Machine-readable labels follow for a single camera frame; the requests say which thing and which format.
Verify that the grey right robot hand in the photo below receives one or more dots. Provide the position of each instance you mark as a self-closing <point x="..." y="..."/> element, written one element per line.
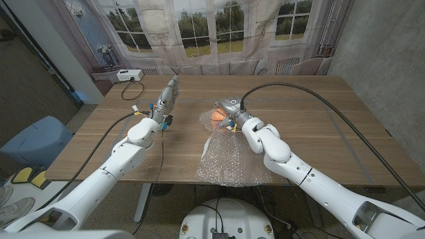
<point x="232" y="104"/>

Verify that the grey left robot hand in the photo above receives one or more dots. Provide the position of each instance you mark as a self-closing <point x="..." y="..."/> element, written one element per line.
<point x="167" y="99"/>

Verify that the orange mini basketball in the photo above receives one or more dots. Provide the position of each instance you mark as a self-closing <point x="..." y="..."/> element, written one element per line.
<point x="217" y="116"/>

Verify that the clear bubble wrap sheet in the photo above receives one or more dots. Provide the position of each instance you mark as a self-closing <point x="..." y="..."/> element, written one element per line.
<point x="229" y="159"/>

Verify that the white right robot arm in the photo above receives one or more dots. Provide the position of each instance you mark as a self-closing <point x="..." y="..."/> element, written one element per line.
<point x="318" y="189"/>

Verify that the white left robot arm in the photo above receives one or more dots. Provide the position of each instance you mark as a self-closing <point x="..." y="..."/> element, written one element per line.
<point x="109" y="172"/>

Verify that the white power strip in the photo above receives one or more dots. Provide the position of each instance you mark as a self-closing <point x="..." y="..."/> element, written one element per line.
<point x="129" y="75"/>

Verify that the black power adapter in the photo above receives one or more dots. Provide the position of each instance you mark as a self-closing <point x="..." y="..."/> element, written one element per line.
<point x="288" y="233"/>

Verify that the printed window scene backdrop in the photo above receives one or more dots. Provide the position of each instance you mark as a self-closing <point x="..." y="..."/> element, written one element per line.
<point x="166" y="33"/>

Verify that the white table leg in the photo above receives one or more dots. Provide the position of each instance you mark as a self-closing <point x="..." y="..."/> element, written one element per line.
<point x="316" y="217"/>
<point x="142" y="202"/>

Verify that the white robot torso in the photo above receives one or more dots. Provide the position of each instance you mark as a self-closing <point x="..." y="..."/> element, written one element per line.
<point x="229" y="219"/>

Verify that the dark perforated wall panel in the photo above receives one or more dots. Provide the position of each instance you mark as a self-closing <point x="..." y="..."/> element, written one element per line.
<point x="26" y="83"/>

